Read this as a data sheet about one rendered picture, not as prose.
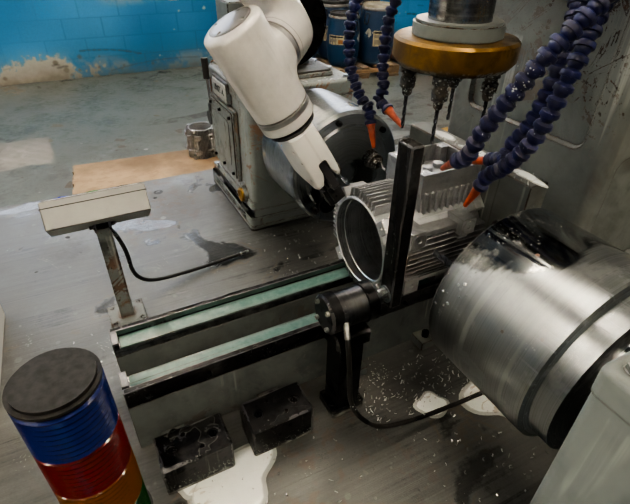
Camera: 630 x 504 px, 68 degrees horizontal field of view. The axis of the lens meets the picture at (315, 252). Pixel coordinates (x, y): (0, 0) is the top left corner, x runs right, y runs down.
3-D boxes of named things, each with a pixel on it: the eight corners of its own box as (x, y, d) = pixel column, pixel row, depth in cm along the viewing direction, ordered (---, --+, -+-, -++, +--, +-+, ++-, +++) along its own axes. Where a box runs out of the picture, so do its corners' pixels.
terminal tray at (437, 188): (435, 177, 89) (442, 140, 85) (474, 201, 82) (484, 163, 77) (382, 189, 85) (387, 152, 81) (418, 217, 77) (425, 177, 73)
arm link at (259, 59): (274, 84, 72) (244, 126, 68) (226, 3, 63) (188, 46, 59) (317, 79, 67) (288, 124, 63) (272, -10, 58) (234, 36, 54)
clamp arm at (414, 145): (392, 293, 73) (414, 135, 59) (404, 304, 71) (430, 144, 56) (373, 299, 72) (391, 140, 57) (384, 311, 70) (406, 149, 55)
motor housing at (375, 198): (412, 234, 101) (425, 150, 90) (473, 284, 87) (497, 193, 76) (330, 257, 94) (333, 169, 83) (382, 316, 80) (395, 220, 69)
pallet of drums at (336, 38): (368, 59, 615) (373, -5, 572) (398, 75, 554) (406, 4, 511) (280, 66, 578) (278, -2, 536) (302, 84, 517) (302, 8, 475)
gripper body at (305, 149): (253, 121, 73) (288, 172, 80) (281, 145, 65) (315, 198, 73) (291, 92, 73) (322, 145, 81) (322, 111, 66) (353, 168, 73)
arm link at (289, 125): (245, 113, 71) (255, 129, 73) (268, 133, 64) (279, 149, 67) (288, 79, 71) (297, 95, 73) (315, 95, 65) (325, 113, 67)
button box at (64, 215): (150, 215, 90) (142, 188, 90) (152, 209, 83) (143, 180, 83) (50, 237, 83) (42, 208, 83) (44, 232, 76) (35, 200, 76)
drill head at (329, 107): (324, 157, 134) (327, 66, 120) (400, 216, 108) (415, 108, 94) (241, 174, 125) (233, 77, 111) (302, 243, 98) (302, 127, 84)
